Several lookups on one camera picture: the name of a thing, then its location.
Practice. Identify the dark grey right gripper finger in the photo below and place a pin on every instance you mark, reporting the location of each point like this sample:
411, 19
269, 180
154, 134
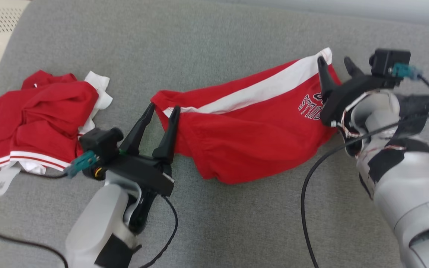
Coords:
326, 82
352, 70

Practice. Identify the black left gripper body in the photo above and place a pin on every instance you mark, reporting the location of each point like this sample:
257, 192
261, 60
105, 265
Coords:
140, 171

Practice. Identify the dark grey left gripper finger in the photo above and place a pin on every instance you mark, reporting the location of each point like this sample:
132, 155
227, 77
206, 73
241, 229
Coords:
138, 134
166, 149

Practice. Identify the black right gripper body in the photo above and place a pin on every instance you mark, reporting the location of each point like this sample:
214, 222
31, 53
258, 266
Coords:
345, 96

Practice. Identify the red mesh shorts white stripe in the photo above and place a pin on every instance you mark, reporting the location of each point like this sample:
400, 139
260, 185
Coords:
244, 141

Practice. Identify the red jersey white trim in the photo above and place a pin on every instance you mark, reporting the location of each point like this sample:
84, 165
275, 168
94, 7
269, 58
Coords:
43, 111

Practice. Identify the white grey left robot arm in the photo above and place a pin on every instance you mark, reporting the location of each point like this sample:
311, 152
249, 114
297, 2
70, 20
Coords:
95, 223

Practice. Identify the grey fabric sofa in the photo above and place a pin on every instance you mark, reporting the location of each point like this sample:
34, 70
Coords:
214, 44

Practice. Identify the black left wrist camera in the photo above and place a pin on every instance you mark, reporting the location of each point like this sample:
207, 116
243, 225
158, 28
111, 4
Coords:
101, 143

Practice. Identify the teal right camera connector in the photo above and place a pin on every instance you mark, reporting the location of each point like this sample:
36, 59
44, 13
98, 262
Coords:
404, 70

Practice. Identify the teal camera connector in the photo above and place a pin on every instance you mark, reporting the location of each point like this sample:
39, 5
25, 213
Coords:
404, 70
82, 162

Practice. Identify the teal left camera connector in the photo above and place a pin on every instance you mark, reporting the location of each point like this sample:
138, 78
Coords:
82, 162

